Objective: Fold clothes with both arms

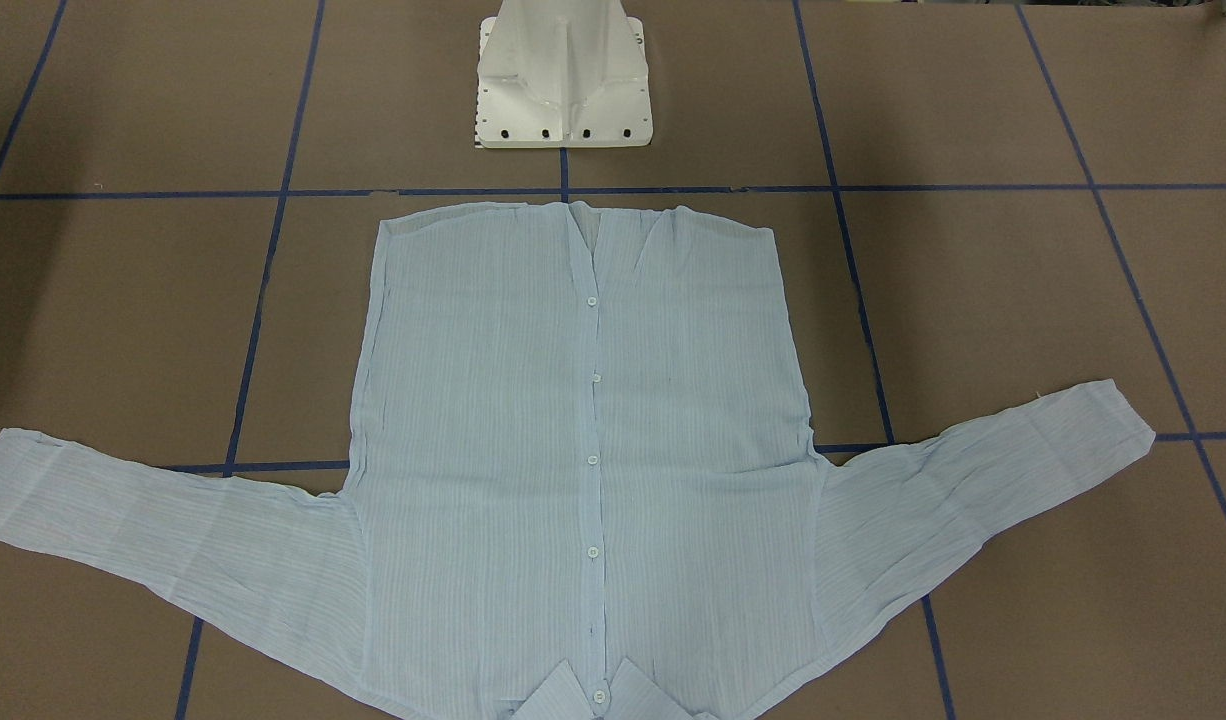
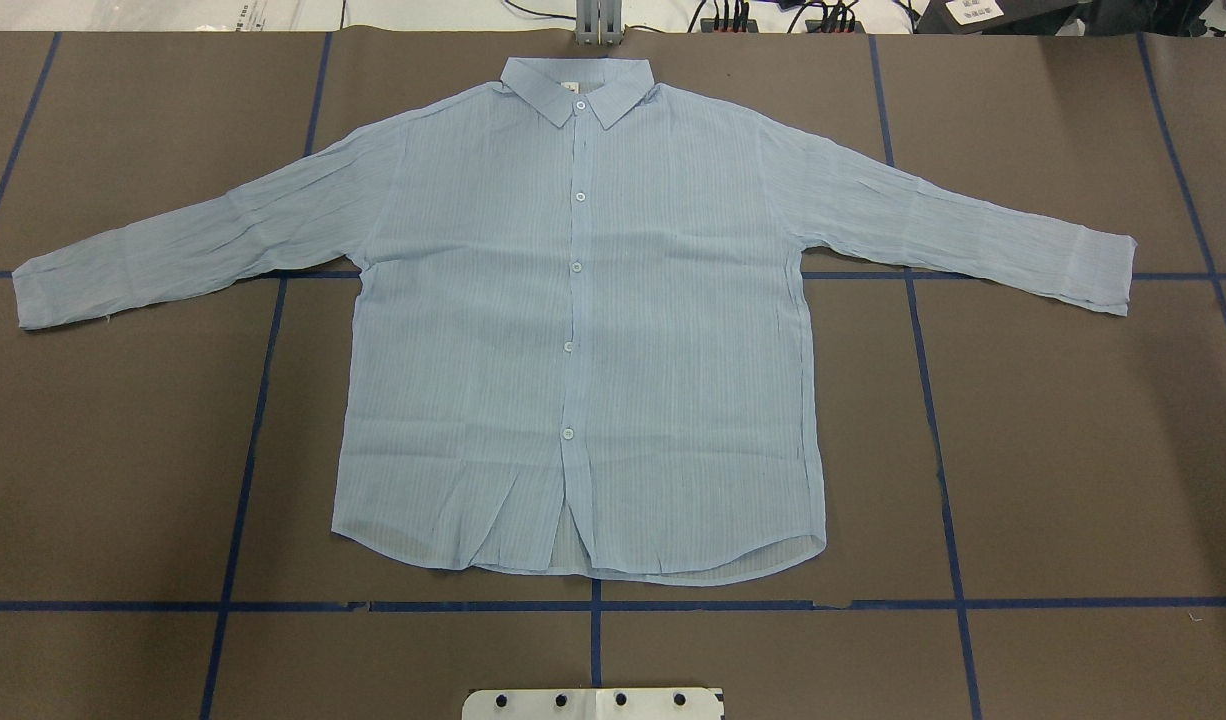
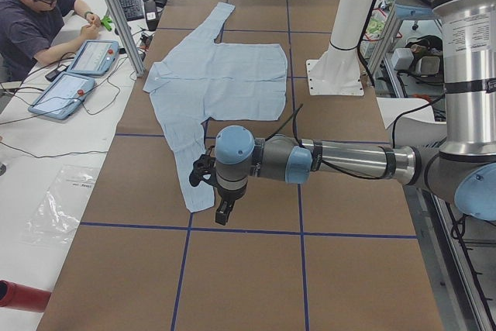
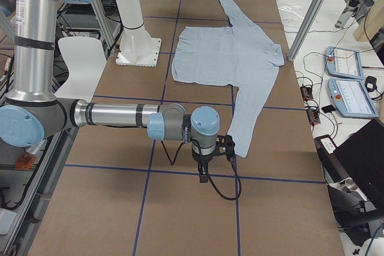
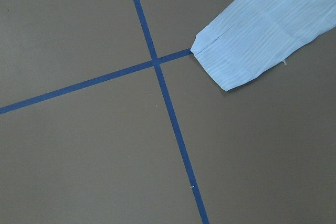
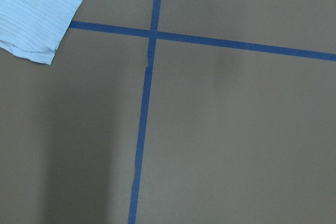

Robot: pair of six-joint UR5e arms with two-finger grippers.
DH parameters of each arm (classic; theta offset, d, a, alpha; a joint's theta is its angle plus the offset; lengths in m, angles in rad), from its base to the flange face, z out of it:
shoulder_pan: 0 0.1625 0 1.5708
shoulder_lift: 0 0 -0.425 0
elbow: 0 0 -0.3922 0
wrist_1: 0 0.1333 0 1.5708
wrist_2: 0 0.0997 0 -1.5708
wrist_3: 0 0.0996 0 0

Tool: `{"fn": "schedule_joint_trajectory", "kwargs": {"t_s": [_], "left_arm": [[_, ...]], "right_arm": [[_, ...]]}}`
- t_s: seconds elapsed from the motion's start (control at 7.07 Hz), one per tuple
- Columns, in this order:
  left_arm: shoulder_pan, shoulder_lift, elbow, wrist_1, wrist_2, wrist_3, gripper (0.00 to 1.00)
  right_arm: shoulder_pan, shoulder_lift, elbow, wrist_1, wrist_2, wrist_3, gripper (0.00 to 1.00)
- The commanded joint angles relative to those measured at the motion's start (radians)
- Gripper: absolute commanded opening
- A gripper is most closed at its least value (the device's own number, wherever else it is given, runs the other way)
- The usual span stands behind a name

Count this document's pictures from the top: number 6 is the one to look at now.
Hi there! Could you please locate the light blue collared shirt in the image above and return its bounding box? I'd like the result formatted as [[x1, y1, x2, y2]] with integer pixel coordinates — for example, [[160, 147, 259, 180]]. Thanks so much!
[[1, 0, 83, 65]]

